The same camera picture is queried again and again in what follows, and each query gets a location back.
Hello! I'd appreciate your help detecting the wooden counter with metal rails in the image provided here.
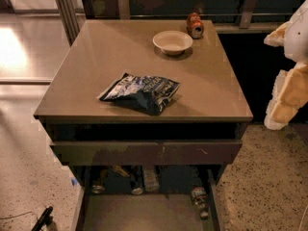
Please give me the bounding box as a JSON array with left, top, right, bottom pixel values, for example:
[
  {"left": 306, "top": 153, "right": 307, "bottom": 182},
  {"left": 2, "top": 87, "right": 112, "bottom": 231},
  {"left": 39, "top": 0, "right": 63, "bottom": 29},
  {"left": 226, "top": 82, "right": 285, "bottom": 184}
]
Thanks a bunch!
[{"left": 82, "top": 0, "right": 304, "bottom": 34}]

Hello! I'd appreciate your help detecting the brown drawer cabinet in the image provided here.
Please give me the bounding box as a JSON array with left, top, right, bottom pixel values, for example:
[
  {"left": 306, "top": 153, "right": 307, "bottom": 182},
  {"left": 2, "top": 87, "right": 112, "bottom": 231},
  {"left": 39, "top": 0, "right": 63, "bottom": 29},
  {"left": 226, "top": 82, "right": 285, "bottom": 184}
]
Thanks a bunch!
[{"left": 33, "top": 18, "right": 254, "bottom": 231}]

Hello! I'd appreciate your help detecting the patterned can in drawer right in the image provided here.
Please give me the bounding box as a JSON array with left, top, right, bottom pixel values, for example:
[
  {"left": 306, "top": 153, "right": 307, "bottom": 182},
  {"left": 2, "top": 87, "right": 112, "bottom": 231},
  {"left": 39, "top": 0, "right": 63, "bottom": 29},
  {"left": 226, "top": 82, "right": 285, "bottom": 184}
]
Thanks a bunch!
[{"left": 191, "top": 187, "right": 209, "bottom": 219}]

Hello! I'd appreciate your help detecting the dark can in drawer middle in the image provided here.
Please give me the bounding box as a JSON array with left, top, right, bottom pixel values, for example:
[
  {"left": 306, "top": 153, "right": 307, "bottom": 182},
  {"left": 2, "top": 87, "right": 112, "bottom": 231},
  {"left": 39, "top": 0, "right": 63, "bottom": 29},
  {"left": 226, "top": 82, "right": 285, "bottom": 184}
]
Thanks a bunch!
[{"left": 130, "top": 166, "right": 143, "bottom": 195}]

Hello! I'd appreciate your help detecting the silver can in drawer left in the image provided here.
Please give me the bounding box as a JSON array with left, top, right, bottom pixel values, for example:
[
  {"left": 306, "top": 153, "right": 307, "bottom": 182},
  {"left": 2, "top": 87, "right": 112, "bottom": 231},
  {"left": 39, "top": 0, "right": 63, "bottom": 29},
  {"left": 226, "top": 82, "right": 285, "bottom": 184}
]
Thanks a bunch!
[{"left": 91, "top": 168, "right": 108, "bottom": 194}]

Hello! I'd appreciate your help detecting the blue tape piece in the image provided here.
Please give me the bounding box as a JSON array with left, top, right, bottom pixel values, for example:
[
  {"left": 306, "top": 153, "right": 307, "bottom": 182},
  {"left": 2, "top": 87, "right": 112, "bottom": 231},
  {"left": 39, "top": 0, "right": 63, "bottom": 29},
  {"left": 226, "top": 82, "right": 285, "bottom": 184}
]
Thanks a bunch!
[{"left": 70, "top": 178, "right": 78, "bottom": 186}]

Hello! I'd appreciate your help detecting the black tool on floor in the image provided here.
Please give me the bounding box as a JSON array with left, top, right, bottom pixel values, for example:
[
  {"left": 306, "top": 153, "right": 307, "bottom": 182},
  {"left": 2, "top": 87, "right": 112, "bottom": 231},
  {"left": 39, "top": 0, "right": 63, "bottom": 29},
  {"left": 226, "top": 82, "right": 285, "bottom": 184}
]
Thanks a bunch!
[{"left": 31, "top": 206, "right": 53, "bottom": 231}]

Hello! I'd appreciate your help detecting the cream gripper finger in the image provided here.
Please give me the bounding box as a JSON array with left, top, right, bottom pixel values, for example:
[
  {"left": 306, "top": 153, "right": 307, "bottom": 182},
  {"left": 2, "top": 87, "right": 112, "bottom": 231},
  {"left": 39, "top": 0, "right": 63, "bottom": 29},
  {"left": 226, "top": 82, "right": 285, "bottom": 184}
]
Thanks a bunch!
[
  {"left": 264, "top": 22, "right": 289, "bottom": 47},
  {"left": 264, "top": 63, "right": 308, "bottom": 130}
]

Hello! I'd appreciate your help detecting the orange soda can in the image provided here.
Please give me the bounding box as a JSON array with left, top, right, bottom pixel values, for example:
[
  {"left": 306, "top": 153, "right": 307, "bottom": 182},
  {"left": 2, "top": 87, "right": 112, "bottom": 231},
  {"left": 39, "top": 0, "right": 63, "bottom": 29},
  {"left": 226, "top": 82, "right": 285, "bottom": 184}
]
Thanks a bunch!
[{"left": 187, "top": 13, "right": 204, "bottom": 39}]

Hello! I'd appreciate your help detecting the blue chip bag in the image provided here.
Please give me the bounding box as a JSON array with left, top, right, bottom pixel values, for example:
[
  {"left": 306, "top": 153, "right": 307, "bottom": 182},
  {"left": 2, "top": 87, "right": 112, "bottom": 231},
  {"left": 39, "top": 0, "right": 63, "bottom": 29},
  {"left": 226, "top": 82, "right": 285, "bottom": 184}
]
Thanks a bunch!
[{"left": 97, "top": 73, "right": 180, "bottom": 116}]

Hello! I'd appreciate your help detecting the closed top drawer front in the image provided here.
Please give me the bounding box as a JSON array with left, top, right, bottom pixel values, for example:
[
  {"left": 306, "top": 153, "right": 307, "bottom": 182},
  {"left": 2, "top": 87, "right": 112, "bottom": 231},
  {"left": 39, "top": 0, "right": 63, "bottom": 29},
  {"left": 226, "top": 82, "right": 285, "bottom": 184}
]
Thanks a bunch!
[{"left": 51, "top": 140, "right": 242, "bottom": 166}]

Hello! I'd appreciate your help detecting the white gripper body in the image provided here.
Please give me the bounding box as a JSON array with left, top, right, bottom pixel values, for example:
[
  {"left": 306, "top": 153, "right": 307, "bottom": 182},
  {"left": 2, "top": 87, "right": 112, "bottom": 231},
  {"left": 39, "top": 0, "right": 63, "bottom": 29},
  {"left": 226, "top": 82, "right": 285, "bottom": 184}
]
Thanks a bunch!
[{"left": 284, "top": 0, "right": 308, "bottom": 64}]

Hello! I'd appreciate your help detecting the white bowl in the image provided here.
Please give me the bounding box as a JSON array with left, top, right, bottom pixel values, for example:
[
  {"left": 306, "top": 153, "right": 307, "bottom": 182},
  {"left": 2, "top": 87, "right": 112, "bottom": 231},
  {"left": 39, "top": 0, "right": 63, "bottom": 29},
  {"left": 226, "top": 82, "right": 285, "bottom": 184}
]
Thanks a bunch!
[{"left": 152, "top": 31, "right": 193, "bottom": 56}]

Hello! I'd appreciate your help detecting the open middle drawer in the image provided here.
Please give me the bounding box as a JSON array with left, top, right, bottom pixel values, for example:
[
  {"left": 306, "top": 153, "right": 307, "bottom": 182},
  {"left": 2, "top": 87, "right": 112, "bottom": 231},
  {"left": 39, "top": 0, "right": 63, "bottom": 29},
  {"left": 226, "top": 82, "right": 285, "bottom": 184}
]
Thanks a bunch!
[{"left": 76, "top": 166, "right": 226, "bottom": 231}]

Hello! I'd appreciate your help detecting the snack packet in drawer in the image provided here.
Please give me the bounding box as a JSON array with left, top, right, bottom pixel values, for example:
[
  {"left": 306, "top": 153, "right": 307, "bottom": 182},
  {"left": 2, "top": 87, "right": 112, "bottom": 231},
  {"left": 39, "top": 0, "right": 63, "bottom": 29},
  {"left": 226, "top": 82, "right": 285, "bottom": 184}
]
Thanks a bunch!
[{"left": 142, "top": 167, "right": 160, "bottom": 192}]

